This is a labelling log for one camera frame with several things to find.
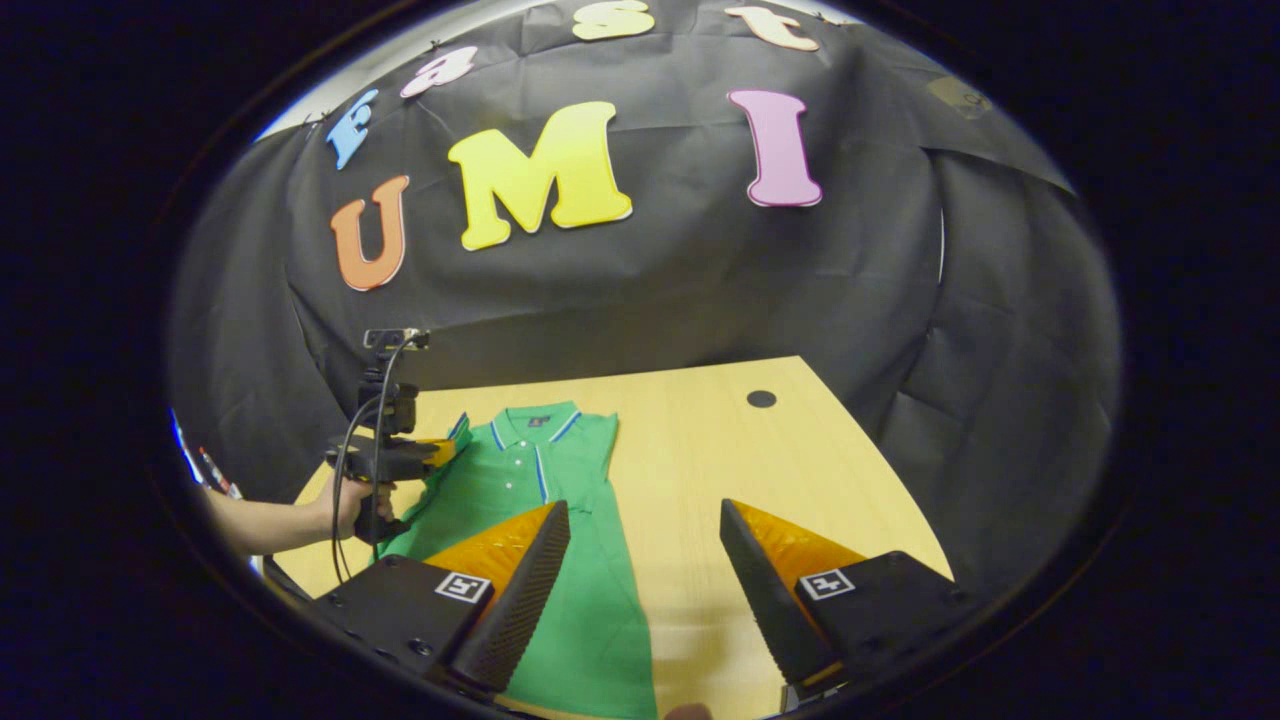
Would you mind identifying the green polo T-shirt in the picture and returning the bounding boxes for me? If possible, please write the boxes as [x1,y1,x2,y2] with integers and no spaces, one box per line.
[380,401,661,720]

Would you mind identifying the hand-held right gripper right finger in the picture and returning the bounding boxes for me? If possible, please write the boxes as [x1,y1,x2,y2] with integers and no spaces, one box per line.
[718,497,969,703]

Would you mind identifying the black backdrop cloth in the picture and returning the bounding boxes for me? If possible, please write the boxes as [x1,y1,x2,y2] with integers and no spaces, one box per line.
[165,0,1123,601]

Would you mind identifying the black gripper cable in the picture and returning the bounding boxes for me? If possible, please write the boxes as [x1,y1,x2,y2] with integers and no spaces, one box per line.
[329,338,421,586]

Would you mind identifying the white red blue printed item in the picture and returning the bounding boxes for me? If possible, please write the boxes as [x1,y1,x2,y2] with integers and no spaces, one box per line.
[168,408,243,499]

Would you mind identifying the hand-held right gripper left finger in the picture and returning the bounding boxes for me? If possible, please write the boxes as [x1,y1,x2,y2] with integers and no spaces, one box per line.
[308,499,572,699]

